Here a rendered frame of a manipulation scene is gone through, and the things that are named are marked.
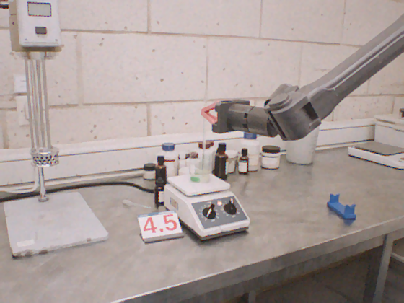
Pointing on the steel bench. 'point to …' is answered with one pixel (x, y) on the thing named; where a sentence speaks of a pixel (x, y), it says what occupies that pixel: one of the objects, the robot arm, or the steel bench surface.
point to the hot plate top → (198, 185)
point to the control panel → (218, 212)
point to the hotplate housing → (174, 202)
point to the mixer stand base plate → (51, 224)
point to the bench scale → (379, 154)
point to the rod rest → (341, 207)
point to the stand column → (37, 128)
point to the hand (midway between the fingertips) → (205, 111)
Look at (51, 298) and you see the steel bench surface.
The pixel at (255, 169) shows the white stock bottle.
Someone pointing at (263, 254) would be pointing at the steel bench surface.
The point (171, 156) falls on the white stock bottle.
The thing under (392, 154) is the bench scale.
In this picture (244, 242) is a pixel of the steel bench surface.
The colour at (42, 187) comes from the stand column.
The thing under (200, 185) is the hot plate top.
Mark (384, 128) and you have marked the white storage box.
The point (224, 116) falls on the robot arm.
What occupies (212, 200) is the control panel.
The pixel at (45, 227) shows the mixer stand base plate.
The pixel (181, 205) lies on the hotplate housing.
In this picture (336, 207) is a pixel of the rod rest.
